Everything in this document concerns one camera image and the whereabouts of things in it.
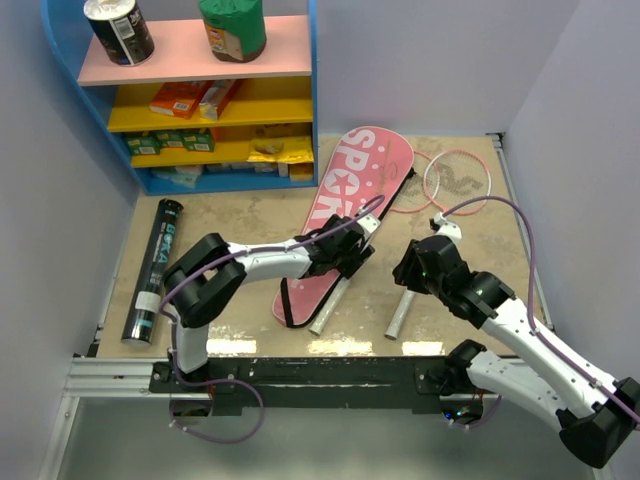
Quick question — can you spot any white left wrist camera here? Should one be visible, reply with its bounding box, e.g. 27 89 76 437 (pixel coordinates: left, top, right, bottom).
356 214 381 238

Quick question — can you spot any green brown canister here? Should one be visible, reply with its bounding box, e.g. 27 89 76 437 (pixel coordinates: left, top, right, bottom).
198 0 267 63

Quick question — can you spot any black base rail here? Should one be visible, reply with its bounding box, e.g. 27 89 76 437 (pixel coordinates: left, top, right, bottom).
149 339 501 426

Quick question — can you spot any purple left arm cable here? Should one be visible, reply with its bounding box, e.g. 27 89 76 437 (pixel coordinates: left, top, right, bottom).
158 193 387 444

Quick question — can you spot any blue shelf unit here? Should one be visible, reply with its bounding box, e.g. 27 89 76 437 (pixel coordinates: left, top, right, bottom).
40 1 318 196

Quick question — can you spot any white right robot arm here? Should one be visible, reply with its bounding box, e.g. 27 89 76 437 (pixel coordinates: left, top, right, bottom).
393 235 639 469

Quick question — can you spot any black white canister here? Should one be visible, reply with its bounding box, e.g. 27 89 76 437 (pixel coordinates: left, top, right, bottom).
83 0 155 66

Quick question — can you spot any green box right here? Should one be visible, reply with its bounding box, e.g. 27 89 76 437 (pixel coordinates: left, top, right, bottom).
180 127 215 152

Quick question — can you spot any green box left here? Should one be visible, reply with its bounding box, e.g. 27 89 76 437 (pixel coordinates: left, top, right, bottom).
123 131 161 156

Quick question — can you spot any yellow snack bag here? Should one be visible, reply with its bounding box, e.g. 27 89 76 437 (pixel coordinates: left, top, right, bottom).
248 136 314 165

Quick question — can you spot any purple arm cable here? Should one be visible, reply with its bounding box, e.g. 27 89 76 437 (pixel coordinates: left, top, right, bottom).
439 195 640 431
158 193 387 444

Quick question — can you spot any green box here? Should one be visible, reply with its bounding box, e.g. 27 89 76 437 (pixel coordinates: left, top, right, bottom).
180 127 215 152
123 131 161 156
153 130 184 149

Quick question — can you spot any green box middle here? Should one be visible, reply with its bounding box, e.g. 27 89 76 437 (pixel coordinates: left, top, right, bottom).
153 130 184 149

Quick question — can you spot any pink racket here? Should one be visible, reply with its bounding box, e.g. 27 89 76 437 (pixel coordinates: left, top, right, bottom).
383 148 491 343
309 151 432 337

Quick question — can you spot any yellow box bottom shelf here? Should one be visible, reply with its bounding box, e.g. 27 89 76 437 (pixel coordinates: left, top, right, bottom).
289 163 314 182

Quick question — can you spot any black shuttlecock tube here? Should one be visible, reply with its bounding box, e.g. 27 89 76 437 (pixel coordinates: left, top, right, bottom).
121 199 184 347

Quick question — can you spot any pink racket cover bag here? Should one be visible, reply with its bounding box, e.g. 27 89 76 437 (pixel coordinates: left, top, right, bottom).
272 126 414 328

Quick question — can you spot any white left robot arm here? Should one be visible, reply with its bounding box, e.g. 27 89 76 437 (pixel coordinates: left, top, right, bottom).
163 213 380 392

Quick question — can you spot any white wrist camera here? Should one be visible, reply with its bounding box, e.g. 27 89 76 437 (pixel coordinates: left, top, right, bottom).
356 214 381 238
430 212 462 244

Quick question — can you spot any aluminium frame rail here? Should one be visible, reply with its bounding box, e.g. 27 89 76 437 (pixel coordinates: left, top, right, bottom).
63 358 153 399

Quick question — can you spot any red white snack box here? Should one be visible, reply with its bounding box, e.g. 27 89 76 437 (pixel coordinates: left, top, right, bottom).
199 79 243 121

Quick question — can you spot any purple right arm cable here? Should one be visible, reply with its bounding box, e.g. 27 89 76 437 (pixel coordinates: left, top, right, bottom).
439 195 640 431

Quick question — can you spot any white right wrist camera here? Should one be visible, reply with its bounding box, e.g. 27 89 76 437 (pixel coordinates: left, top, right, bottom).
430 212 462 244

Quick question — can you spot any pale packet bottom shelf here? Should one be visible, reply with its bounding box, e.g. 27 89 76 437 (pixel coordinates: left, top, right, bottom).
150 165 203 189

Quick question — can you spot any orange snack box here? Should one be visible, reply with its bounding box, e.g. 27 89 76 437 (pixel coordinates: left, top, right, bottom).
149 81 209 119

